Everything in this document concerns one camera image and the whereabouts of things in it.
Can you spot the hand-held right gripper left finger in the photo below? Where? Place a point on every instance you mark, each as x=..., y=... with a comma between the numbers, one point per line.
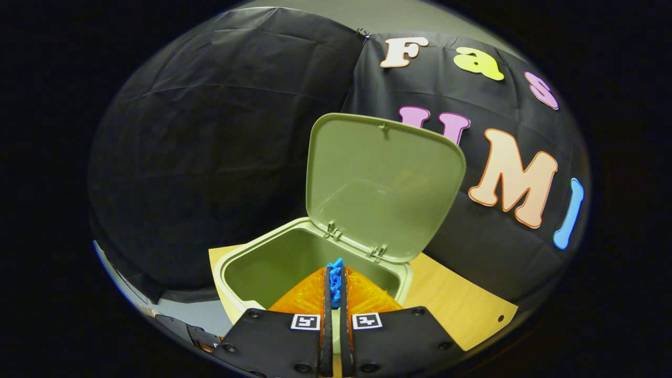
x=327, y=341

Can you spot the green desktop garbage bin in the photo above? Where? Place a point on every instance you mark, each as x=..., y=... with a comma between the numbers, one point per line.
x=383, y=189

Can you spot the wooden desktop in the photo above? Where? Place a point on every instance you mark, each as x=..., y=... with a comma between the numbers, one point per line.
x=451, y=304

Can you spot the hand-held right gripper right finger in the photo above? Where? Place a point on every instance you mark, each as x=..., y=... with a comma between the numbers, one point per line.
x=345, y=341

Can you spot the blue paper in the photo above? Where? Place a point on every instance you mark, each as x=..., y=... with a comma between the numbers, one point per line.
x=335, y=283

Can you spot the small black box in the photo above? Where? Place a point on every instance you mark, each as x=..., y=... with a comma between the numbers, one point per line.
x=184, y=331

